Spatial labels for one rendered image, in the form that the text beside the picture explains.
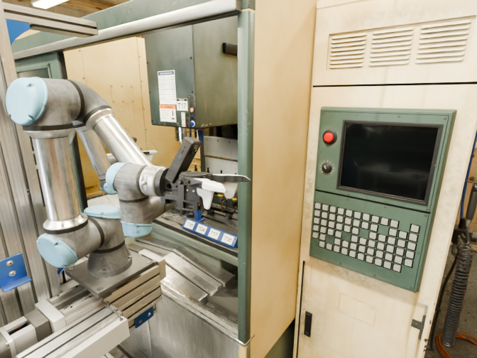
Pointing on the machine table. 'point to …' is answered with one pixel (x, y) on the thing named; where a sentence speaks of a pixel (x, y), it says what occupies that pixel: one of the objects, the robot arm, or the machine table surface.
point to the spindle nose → (184, 133)
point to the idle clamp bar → (221, 210)
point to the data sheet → (167, 87)
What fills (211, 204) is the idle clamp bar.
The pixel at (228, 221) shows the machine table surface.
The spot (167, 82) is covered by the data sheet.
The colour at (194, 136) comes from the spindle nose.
